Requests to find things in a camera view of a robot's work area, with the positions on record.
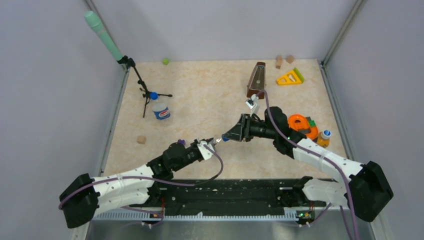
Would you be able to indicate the small wooden cube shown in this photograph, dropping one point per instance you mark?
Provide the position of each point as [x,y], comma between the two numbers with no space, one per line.
[290,59]

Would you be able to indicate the clear crushed plastic bottle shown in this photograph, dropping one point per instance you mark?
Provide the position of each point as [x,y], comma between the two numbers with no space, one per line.
[214,141]

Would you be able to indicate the beige wooden cube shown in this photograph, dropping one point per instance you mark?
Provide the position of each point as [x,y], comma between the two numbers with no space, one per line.
[141,139]

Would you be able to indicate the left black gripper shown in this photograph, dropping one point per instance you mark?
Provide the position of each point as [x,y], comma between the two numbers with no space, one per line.
[196,141]

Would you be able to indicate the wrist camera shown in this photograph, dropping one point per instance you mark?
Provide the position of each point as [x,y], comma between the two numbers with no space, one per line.
[206,149]
[252,103]

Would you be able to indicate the yellow triangle toy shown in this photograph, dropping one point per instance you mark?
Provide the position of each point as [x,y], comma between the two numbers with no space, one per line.
[293,77]

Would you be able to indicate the orange juice bottle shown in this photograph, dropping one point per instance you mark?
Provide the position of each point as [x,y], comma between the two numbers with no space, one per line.
[323,138]

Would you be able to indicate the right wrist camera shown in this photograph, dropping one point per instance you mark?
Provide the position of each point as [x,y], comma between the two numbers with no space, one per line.
[252,103]

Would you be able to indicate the brown metronome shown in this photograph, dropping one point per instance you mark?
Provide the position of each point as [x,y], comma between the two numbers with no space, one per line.
[257,80]

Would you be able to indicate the purple small block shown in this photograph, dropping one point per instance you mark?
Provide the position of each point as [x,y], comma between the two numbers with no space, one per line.
[181,141]

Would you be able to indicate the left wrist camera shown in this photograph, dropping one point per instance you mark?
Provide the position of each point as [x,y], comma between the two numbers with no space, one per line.
[206,149]

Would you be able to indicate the orange toy tape dispenser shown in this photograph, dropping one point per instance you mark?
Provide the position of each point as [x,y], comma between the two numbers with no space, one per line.
[304,125]

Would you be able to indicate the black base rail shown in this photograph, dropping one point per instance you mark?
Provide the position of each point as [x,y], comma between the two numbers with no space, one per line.
[230,197]

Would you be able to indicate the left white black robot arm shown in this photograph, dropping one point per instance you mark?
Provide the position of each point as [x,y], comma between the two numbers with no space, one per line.
[87,197]

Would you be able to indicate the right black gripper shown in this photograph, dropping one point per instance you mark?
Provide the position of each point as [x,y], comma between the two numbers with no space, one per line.
[242,128]

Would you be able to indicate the tall wooden block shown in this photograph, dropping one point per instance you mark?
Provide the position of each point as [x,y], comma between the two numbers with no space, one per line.
[279,61]

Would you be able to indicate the black microphone tripod stand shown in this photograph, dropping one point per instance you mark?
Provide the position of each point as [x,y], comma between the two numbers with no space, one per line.
[146,94]

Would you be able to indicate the mint green microphone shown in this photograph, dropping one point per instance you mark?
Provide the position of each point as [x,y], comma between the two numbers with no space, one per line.
[96,24]

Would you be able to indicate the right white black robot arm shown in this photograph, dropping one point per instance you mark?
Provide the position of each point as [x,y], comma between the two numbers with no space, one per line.
[363,188]

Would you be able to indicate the blue labelled white jar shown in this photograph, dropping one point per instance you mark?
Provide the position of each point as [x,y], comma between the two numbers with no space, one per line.
[161,110]

